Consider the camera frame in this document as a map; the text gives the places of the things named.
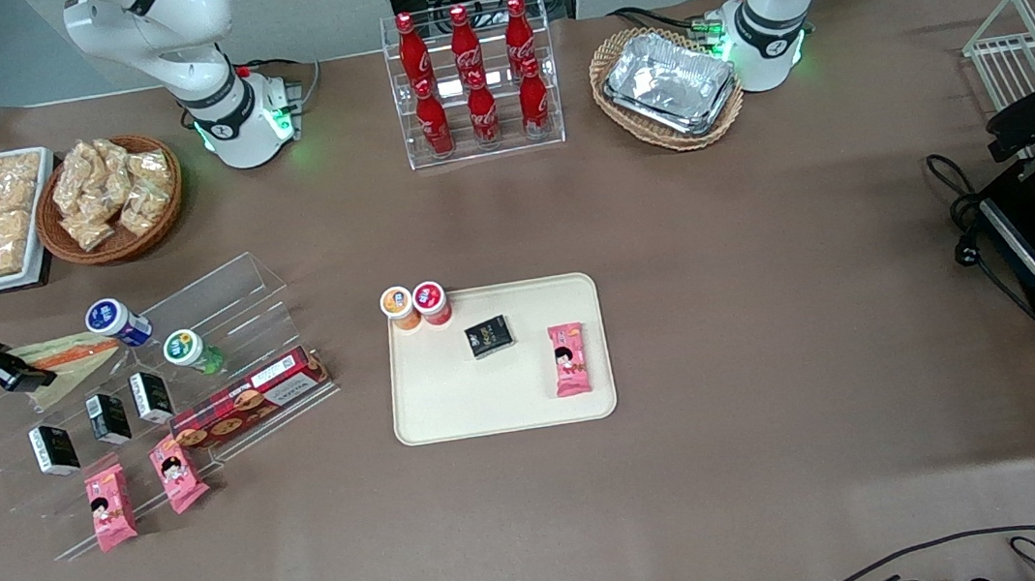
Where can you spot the round brown wicker basket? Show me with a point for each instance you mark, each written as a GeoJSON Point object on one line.
{"type": "Point", "coordinates": [123, 248]}

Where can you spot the green lid bottle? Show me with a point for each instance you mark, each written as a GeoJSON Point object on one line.
{"type": "Point", "coordinates": [186, 351]}

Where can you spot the blue lid bottle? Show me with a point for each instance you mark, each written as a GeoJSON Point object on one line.
{"type": "Point", "coordinates": [111, 317]}

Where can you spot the small black carton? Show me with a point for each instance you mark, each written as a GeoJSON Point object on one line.
{"type": "Point", "coordinates": [152, 397]}
{"type": "Point", "coordinates": [109, 420]}
{"type": "Point", "coordinates": [490, 336]}
{"type": "Point", "coordinates": [55, 450]}

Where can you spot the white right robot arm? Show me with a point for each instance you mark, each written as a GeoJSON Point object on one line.
{"type": "Point", "coordinates": [216, 120]}

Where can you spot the pink cartoon snack packet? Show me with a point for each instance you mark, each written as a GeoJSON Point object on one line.
{"type": "Point", "coordinates": [111, 507]}
{"type": "Point", "coordinates": [570, 362]}
{"type": "Point", "coordinates": [178, 473]}

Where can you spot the clear crispy snack bag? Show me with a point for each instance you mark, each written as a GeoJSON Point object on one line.
{"type": "Point", "coordinates": [113, 159]}
{"type": "Point", "coordinates": [90, 230]}
{"type": "Point", "coordinates": [143, 208]}
{"type": "Point", "coordinates": [76, 180]}
{"type": "Point", "coordinates": [151, 168]}

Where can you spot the beige plastic serving tray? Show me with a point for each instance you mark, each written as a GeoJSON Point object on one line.
{"type": "Point", "coordinates": [509, 389]}

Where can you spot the red lid cup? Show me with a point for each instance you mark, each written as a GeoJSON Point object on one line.
{"type": "Point", "coordinates": [430, 298]}

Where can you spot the stacked aluminium foil trays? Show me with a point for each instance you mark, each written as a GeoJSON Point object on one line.
{"type": "Point", "coordinates": [669, 78]}

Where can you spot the oval light wicker basket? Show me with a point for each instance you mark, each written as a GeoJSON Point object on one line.
{"type": "Point", "coordinates": [608, 56]}

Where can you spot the red cola bottle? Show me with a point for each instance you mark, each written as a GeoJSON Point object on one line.
{"type": "Point", "coordinates": [484, 117]}
{"type": "Point", "coordinates": [466, 48]}
{"type": "Point", "coordinates": [414, 54]}
{"type": "Point", "coordinates": [519, 37]}
{"type": "Point", "coordinates": [434, 124]}
{"type": "Point", "coordinates": [534, 105]}

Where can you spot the white rectangular dish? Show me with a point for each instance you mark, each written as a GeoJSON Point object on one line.
{"type": "Point", "coordinates": [45, 164]}

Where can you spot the clear acrylic bottle rack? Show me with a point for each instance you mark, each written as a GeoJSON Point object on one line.
{"type": "Point", "coordinates": [548, 126]}

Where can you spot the red cookie box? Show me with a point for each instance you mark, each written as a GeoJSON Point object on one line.
{"type": "Point", "coordinates": [247, 399]}

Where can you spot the orange lid cup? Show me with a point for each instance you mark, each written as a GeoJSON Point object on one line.
{"type": "Point", "coordinates": [397, 304]}

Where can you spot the clear acrylic tiered stand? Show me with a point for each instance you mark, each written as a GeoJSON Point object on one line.
{"type": "Point", "coordinates": [245, 292]}

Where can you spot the golden cracker pack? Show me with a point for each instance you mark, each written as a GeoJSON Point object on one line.
{"type": "Point", "coordinates": [10, 243]}
{"type": "Point", "coordinates": [8, 183]}

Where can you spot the triangle sandwich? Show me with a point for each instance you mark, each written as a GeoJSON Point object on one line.
{"type": "Point", "coordinates": [73, 365]}

